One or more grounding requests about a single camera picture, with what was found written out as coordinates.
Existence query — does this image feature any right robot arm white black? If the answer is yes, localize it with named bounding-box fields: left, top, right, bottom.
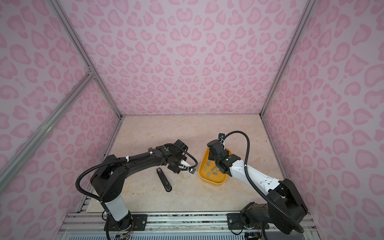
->
left=207, top=140, right=308, bottom=235

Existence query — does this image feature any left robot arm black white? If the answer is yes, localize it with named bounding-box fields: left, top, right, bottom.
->
left=90, top=140, right=198, bottom=232

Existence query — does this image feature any black stapler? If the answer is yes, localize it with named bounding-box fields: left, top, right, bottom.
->
left=156, top=168, right=172, bottom=193

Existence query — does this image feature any yellow plastic tray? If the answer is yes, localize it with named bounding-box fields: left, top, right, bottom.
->
left=199, top=149, right=227, bottom=186

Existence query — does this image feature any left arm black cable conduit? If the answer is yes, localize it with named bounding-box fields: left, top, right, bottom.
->
left=74, top=152, right=154, bottom=202

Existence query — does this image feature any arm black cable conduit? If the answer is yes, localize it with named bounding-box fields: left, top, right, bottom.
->
left=218, top=130, right=305, bottom=234
left=74, top=152, right=154, bottom=202

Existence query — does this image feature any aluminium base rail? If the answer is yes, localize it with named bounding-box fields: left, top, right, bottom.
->
left=56, top=212, right=320, bottom=240

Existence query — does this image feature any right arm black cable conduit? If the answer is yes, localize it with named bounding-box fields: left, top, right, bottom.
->
left=218, top=130, right=305, bottom=234

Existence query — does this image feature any aluminium frame rail left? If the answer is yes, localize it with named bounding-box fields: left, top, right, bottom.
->
left=0, top=0, right=124, bottom=211

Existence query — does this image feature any aluminium frame rail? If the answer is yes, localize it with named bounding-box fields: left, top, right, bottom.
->
left=0, top=0, right=124, bottom=211
left=260, top=0, right=319, bottom=119

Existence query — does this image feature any aluminium frame rail right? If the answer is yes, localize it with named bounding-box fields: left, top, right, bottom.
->
left=260, top=0, right=319, bottom=119

